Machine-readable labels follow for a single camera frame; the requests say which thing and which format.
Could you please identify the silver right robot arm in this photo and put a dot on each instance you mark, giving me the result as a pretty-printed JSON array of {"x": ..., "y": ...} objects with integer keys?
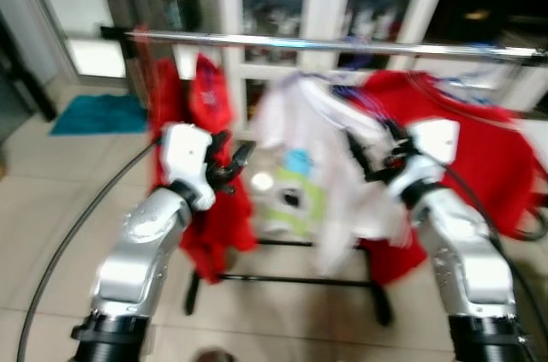
[{"x": 467, "y": 251}]

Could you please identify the plain red shirt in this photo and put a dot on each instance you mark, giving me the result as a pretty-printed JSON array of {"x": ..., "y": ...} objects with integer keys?
[{"x": 163, "y": 97}]

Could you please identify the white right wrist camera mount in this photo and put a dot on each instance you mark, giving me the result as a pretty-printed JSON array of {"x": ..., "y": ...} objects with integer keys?
[{"x": 437, "y": 138}]

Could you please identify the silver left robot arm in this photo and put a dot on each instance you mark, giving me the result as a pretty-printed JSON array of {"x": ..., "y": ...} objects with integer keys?
[{"x": 137, "y": 246}]

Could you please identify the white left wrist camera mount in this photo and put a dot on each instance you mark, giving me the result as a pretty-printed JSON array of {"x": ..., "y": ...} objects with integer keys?
[{"x": 184, "y": 152}]

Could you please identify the white T-shirt with cartoon print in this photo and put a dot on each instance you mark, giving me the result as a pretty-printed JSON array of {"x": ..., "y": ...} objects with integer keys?
[{"x": 295, "y": 122}]

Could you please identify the red shirt with white print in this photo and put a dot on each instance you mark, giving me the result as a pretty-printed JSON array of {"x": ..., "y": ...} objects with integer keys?
[{"x": 210, "y": 92}]

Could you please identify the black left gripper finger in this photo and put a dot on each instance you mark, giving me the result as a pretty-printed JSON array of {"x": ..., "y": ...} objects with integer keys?
[
  {"x": 242, "y": 157},
  {"x": 218, "y": 141}
]

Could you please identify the teal floor mat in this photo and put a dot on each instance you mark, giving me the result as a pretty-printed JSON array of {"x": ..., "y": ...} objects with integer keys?
[{"x": 98, "y": 114}]

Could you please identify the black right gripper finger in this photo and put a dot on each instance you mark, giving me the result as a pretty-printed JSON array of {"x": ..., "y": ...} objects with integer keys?
[
  {"x": 358, "y": 152},
  {"x": 392, "y": 135}
]

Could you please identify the red polo shirt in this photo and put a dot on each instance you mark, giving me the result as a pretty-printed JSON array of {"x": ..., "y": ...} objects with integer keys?
[{"x": 479, "y": 148}]

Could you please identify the aluminium sliding glass door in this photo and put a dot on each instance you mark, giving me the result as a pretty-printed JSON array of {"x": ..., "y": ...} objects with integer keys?
[{"x": 96, "y": 58}]

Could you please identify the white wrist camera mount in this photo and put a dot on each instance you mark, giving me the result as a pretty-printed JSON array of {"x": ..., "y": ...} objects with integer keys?
[
  {"x": 184, "y": 152},
  {"x": 437, "y": 138}
]

